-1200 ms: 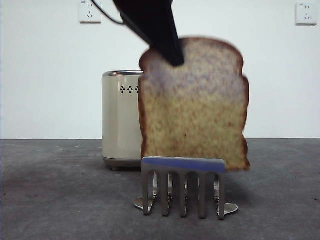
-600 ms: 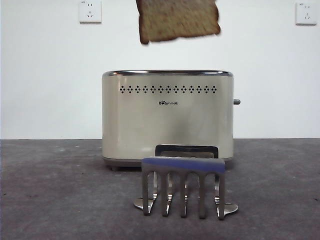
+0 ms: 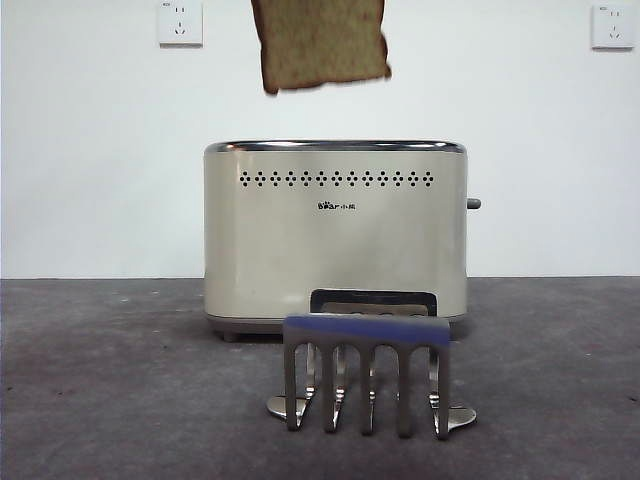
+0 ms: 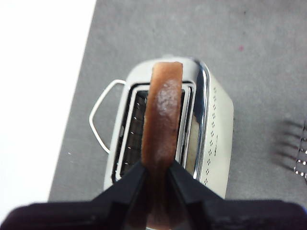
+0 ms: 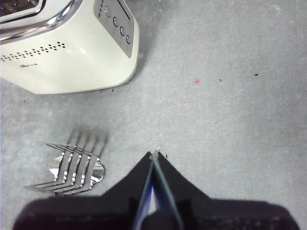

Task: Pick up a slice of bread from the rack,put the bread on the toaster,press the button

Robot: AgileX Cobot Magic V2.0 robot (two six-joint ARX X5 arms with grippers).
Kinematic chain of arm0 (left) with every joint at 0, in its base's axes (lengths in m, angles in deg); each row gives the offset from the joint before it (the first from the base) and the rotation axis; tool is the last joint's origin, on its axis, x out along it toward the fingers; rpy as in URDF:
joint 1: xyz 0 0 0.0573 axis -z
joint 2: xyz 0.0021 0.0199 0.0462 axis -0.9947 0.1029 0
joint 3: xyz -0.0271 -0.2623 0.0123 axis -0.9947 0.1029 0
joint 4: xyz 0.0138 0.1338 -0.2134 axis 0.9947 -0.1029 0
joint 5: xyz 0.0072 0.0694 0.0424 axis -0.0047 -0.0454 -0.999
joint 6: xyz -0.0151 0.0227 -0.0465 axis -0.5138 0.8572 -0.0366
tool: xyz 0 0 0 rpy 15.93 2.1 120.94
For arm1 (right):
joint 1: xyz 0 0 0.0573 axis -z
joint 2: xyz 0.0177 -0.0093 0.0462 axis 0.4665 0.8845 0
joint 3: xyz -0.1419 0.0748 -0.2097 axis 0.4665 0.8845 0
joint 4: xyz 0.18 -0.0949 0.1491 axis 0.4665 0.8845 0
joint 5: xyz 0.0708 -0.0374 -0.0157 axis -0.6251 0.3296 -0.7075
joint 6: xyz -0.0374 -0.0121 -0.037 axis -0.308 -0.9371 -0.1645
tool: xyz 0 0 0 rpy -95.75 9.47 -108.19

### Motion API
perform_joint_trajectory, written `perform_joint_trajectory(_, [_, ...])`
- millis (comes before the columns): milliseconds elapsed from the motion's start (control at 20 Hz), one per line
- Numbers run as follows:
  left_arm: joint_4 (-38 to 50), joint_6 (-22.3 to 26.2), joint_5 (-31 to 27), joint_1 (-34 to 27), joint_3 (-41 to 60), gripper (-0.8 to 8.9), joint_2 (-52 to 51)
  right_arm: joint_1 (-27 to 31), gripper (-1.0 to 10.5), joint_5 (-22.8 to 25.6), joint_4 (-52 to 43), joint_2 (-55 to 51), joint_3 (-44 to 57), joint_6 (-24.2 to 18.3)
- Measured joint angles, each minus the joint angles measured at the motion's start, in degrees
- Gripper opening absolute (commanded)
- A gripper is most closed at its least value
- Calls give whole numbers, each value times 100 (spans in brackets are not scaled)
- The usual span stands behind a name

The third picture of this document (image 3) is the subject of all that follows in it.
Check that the grey toaster lever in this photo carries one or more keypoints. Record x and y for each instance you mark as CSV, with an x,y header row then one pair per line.
x,y
474,203

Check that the brown bread slice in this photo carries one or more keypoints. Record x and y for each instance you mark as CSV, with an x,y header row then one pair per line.
x,y
320,45

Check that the cream two-slot toaster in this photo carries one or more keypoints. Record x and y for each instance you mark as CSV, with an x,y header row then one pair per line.
x,y
350,250

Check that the silver metal toast rack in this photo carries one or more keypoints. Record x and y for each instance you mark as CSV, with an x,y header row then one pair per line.
x,y
365,328

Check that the white wall socket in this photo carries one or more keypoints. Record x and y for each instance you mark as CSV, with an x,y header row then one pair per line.
x,y
612,27
181,25

